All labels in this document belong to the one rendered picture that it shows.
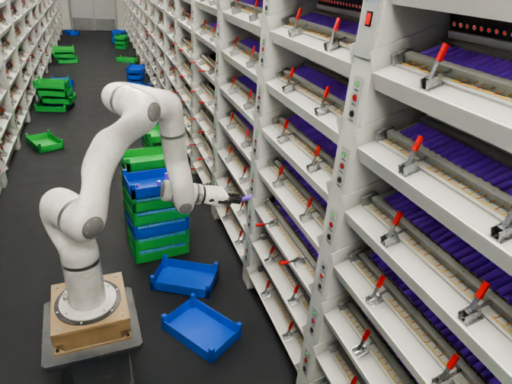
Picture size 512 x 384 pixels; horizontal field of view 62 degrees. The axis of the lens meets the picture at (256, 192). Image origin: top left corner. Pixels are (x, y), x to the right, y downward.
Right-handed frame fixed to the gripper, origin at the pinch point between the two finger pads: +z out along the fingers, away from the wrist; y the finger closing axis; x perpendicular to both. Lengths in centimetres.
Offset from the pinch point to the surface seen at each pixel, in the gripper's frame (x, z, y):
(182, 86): 4, 28, 216
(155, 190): 23, -21, 46
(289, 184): -15.0, 15.3, -11.5
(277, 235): 6.7, 15.5, -16.4
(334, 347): 20, 21, -64
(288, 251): 6.7, 14.9, -27.8
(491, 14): -83, -11, -89
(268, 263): 24.6, 20.2, -10.8
